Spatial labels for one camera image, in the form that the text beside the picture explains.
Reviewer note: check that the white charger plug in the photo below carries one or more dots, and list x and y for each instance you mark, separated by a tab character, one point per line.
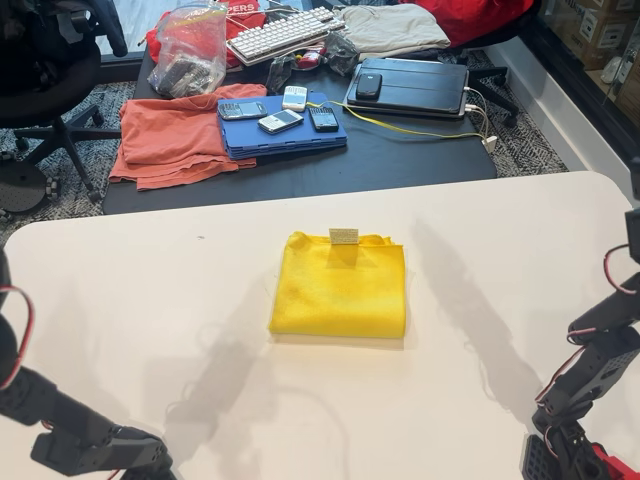
489	142

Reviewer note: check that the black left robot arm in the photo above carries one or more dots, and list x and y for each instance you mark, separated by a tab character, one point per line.
60	410

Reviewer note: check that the large crumpled grey bag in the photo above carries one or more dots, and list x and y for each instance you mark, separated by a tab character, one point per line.
342	55

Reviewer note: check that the black jacket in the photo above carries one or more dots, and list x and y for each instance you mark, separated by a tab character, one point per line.
30	45

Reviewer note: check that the white keypad phone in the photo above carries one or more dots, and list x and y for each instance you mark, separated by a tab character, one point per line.
294	98

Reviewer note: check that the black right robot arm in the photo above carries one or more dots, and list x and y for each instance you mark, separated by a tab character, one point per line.
600	370

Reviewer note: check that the red fabric bag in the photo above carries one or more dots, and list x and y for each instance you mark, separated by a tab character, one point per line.
475	17

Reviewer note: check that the large cardboard box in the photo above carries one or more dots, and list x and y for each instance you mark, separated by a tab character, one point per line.
610	30

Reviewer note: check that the white keyboard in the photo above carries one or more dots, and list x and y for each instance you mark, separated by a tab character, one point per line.
285	35

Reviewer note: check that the small red white object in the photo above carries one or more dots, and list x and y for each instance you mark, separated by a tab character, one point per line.
311	59

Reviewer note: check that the black round perforated base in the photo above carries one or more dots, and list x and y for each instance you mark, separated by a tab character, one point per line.
20	187

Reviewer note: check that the yellow microfiber towel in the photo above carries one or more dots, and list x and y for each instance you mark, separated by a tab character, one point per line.
340	295

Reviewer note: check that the salmon pink shirt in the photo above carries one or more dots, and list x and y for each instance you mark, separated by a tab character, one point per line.
170	135

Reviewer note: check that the clear plastic bag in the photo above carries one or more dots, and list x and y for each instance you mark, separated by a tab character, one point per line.
190	50

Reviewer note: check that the beige folded cloth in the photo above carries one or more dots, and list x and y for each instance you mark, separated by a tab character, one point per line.
390	30

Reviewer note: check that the small crumpled grey bag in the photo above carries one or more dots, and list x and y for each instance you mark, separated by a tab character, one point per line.
280	72

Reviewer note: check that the small cardboard box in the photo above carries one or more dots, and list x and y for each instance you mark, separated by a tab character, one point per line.
630	95

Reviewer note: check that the silver keypad phone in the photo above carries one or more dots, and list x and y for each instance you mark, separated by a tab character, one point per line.
280	121

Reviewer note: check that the blue folded cloth stack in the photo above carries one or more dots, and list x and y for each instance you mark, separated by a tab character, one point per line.
250	141

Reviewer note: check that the black keypad phone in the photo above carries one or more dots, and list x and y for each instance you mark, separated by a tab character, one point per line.
323	119

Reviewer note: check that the small omni wheel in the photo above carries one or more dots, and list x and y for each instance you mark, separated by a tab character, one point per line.
54	189

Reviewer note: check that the black low table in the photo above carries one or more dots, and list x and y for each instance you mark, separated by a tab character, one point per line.
350	170

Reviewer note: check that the red arm base mount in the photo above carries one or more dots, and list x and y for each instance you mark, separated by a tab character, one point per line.
617	465

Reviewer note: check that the dark grey keypad phone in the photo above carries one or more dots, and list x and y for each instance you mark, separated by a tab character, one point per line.
242	111

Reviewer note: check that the grey laptop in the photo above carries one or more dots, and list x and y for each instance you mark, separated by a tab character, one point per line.
410	113

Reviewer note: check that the black laptop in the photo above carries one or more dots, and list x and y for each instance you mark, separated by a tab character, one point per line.
420	87

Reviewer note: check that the black smartphone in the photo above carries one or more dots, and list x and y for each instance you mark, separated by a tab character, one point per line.
369	86

